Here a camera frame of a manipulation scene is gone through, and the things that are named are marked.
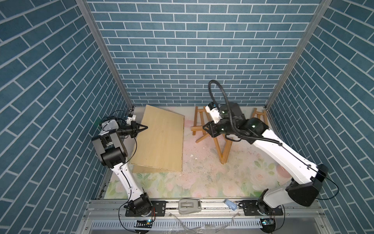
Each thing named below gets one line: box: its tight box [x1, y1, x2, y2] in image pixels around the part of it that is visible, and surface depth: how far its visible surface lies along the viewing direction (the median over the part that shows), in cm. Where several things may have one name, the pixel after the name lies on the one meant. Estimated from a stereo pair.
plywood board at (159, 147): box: [129, 104, 185, 174], surface depth 92 cm
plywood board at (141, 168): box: [129, 163, 181, 174], surface depth 86 cm
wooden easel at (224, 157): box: [213, 134, 233, 165], surface depth 88 cm
